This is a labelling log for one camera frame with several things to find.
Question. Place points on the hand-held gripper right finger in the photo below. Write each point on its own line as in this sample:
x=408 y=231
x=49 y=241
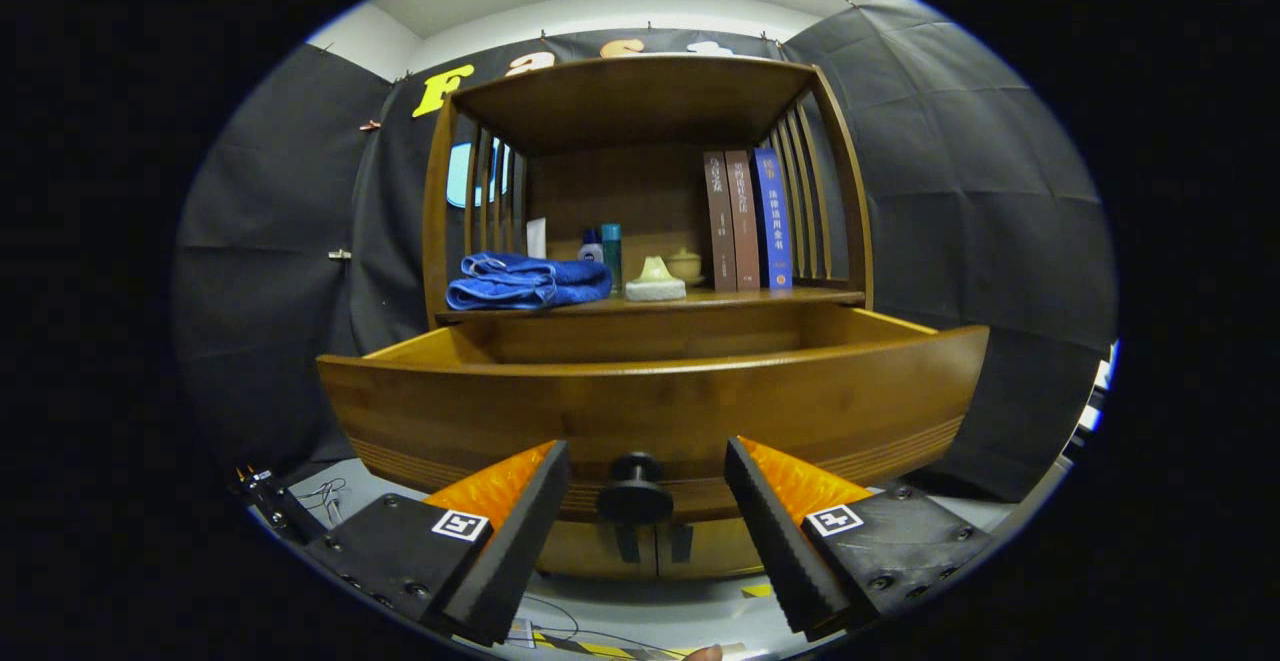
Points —
x=780 y=541

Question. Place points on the beige lidded teacup with saucer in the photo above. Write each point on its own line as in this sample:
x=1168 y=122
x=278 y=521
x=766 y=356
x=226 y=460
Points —
x=688 y=266

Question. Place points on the green item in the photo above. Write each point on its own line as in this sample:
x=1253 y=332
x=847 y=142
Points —
x=655 y=281

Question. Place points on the small yellow floor sticker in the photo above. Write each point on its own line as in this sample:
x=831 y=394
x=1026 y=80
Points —
x=757 y=590

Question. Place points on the wooden drawer with black knob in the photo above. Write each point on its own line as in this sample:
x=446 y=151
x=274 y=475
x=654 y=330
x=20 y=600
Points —
x=650 y=401

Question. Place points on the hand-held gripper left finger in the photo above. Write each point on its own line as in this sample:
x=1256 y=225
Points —
x=515 y=541

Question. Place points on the blue folded towel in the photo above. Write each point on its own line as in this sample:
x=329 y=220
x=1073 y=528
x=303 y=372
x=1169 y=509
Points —
x=520 y=281

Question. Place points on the wooden countertop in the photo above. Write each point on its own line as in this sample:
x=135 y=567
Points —
x=750 y=298

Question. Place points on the black backdrop cloth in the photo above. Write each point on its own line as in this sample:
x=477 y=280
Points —
x=1000 y=191

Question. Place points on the wooden cabinet door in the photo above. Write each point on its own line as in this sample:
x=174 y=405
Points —
x=720 y=551
x=590 y=551

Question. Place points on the white bottle with blue cap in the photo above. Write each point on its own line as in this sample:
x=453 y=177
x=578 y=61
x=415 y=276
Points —
x=591 y=251

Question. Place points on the yellow black striped tape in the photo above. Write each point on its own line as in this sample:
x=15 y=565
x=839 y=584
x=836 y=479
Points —
x=610 y=649

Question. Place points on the teal bottle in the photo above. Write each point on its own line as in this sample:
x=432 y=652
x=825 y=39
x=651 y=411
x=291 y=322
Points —
x=611 y=251

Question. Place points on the reddish brown book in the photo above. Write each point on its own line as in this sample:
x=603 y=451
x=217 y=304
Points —
x=743 y=221

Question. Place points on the blue book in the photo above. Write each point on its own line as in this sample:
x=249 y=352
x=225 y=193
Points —
x=773 y=221

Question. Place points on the wooden cabinet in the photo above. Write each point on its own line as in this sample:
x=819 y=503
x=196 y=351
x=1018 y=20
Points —
x=620 y=101

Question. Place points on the white flat box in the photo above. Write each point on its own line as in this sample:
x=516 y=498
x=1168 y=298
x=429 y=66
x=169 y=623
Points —
x=536 y=238

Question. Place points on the dark brown book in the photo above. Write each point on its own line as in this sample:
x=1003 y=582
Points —
x=718 y=221

